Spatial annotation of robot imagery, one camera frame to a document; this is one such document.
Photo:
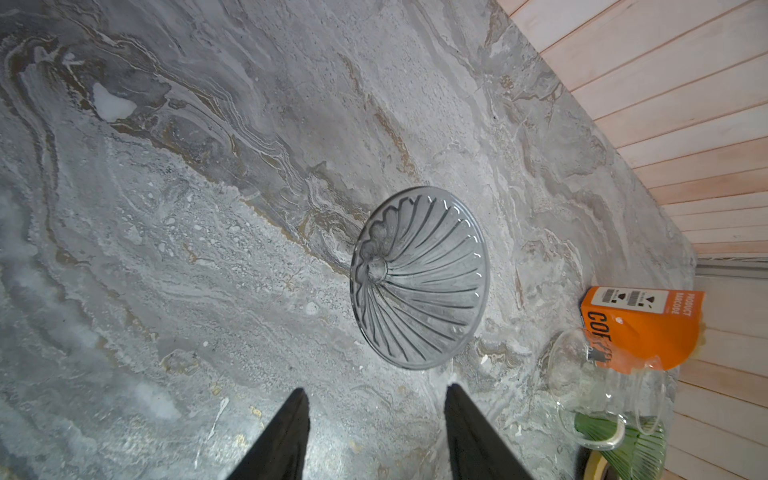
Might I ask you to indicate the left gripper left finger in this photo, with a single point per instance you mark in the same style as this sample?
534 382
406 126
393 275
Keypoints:
279 452

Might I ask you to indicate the clear glass cup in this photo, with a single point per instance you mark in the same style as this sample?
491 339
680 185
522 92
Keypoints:
604 395

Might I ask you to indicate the green glass dripper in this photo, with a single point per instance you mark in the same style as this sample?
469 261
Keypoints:
640 455

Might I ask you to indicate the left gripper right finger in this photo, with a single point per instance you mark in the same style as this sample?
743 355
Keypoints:
476 451

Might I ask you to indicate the orange coffee filter box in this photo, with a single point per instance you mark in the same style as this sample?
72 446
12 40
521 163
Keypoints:
631 329

